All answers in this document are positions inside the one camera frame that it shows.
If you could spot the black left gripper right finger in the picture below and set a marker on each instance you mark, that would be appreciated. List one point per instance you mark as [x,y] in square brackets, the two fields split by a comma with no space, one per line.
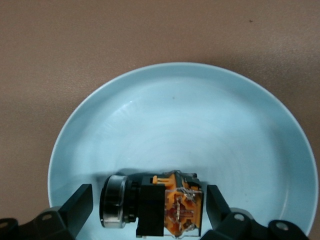
[225,225]

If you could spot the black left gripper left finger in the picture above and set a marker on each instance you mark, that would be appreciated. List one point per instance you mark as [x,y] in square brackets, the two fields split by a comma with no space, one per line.
[62,220]

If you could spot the black orange push-button switch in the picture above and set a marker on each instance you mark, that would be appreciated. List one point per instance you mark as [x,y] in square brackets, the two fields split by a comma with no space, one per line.
[152,207]

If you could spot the light blue round plate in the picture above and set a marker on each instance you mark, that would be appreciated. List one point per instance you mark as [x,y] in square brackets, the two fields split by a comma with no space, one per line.
[187,125]

